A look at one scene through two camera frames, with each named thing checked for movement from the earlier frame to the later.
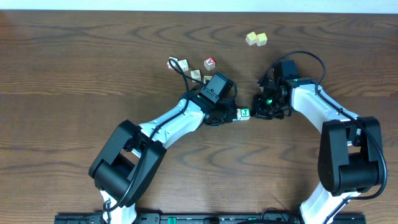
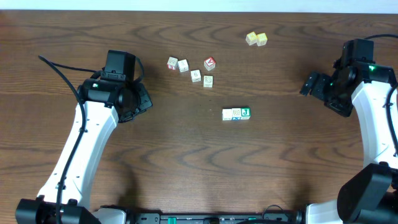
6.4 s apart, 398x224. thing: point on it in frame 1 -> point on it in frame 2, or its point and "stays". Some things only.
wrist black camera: (219, 86) -> (120, 66)
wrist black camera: (286, 69) -> (358, 51)
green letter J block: (245, 114) stays
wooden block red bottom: (172, 62) stays
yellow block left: (252, 38) stays
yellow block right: (262, 39) stays
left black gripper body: (227, 116) -> (132, 102)
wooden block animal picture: (195, 74) stays
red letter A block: (209, 63) stays
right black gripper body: (269, 107) -> (331, 92)
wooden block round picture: (207, 78) stays
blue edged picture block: (239, 114) stays
